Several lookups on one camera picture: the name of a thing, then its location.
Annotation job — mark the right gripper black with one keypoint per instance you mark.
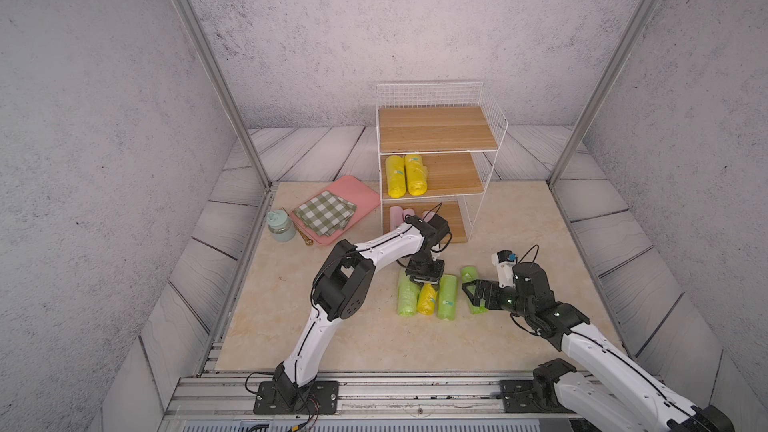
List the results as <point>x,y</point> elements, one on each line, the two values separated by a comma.
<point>491,286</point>

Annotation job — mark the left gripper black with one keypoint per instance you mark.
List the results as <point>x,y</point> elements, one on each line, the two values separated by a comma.
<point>433,278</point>

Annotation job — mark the light green bag roll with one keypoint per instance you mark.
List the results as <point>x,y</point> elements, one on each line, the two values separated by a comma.
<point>407,295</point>

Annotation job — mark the yellow bag roll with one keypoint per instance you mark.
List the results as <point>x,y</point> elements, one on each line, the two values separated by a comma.
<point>427,300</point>
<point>416,175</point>
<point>395,176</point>

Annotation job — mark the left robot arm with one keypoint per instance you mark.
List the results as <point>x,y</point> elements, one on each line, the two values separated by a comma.
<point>340,288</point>

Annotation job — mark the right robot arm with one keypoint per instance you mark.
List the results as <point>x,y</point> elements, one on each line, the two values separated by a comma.
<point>594,379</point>

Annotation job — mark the pink tray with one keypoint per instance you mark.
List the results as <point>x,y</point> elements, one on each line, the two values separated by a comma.
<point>353,190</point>

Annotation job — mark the green checkered cloth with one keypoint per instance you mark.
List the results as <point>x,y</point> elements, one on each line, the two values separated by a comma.
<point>325,213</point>

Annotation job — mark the small brass object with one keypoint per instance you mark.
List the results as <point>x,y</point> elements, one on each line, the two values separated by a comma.
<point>307,240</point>

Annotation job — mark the mint green bottle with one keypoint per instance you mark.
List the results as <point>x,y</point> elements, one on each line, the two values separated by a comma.
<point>280,225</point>

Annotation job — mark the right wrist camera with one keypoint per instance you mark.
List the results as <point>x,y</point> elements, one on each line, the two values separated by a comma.
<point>504,262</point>

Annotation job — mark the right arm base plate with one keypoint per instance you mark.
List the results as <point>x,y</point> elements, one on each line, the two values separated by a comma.
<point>530,396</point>

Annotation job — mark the white wire wooden shelf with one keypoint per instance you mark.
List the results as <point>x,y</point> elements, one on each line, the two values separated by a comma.
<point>457,128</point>

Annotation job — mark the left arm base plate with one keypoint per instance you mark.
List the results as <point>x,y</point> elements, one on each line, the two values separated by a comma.
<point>316,398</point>

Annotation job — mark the aluminium mounting rail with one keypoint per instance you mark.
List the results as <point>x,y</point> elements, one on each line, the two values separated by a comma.
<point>483,401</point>

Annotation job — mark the right aluminium frame post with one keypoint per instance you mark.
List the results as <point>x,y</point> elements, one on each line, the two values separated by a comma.
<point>629,37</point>

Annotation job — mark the aluminium frame post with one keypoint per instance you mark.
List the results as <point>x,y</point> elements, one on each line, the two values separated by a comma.
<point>629,37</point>
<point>206,56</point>

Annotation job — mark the left aluminium frame post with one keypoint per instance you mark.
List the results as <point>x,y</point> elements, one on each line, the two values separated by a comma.
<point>206,56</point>

